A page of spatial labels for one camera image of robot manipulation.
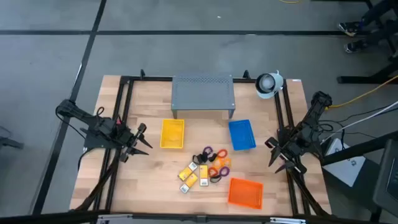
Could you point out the black frame crossbar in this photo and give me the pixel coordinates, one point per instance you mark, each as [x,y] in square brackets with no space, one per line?
[46,217]

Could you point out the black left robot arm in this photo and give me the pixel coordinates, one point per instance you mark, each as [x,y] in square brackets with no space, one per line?
[93,124]

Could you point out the black desk bar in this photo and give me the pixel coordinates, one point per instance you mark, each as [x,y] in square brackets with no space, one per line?
[357,149]

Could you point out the orange coil wristband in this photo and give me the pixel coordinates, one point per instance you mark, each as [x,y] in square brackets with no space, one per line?
[209,170]
[218,153]

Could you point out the yellow plastic basket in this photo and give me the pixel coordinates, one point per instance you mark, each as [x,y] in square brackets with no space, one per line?
[172,133]

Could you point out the small grey depth camera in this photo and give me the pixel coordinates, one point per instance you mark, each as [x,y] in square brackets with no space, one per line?
[201,218]

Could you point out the orange plastic basket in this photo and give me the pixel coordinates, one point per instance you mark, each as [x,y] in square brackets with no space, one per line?
[245,193]

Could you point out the grey chair base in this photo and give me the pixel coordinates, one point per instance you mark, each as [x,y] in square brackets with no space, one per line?
[11,142]

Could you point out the blue plastic basket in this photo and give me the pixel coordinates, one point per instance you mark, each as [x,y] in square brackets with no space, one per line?
[242,135]

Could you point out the dark grey equipment case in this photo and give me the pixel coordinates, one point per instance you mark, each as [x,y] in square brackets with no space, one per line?
[387,180]

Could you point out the person's shoe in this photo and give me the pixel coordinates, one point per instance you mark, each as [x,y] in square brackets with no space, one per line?
[349,28]
[354,46]

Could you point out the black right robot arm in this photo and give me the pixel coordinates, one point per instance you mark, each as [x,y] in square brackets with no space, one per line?
[314,118]

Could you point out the grey perforated metal shelf riser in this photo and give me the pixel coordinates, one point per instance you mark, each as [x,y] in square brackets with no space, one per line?
[202,93]

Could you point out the white box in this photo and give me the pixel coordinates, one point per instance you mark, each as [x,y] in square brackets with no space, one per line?
[345,168]

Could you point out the person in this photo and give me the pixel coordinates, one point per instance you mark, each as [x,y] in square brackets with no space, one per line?
[376,12]

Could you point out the black table leg frame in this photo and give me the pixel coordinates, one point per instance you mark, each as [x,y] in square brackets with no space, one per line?
[367,79]

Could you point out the white round camera device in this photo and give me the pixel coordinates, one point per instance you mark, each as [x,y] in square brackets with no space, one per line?
[268,84]

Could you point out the purple coil wristband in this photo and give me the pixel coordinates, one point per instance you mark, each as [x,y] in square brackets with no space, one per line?
[207,147]
[221,171]

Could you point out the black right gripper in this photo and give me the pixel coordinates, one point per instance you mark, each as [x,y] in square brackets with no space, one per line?
[292,149]

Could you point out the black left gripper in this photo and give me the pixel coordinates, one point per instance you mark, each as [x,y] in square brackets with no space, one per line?
[132,141]

